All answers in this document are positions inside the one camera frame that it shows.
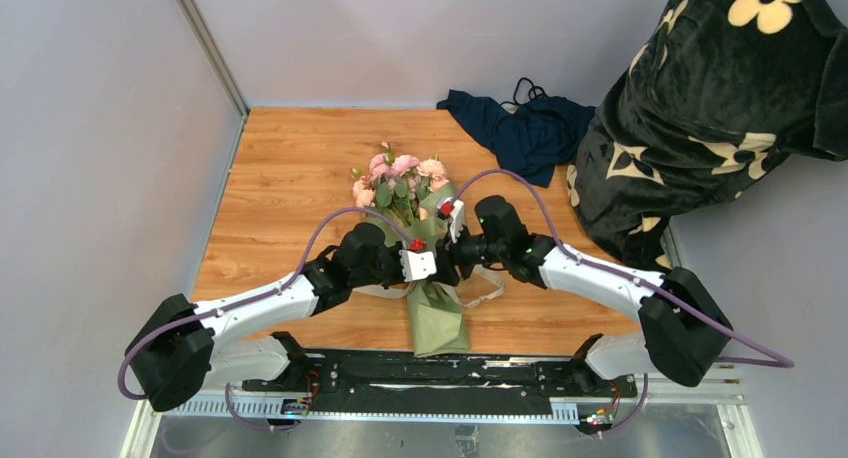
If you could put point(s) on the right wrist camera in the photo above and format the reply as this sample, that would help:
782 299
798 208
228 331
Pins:
452 212

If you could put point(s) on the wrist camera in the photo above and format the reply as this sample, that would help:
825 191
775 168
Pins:
417 263
452 212

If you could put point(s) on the fake rose stem three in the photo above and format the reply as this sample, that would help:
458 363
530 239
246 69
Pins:
394 184

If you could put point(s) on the wrapping paper sheet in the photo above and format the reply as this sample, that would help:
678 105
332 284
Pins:
435 315

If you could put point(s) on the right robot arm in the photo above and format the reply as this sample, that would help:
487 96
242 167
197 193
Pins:
678 318

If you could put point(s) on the fake rose stem one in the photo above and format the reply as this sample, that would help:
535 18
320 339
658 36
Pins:
434 172

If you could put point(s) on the navy blue cloth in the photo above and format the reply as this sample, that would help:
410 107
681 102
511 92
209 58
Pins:
530 141

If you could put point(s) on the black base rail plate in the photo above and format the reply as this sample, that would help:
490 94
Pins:
360 381

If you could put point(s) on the cream printed ribbon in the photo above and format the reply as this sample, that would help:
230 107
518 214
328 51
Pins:
483 285

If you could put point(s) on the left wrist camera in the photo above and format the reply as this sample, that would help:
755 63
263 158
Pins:
417 263

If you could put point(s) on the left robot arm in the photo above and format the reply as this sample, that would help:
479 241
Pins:
171 358

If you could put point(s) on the aluminium frame post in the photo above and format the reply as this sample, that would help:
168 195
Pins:
196 22

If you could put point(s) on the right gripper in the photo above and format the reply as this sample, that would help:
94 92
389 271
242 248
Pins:
448 256

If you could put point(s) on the black floral plush blanket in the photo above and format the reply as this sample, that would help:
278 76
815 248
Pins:
722 93

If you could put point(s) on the fake rose stem two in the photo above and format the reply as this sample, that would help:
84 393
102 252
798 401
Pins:
363 187

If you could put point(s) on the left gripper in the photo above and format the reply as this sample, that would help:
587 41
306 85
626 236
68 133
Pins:
395 252

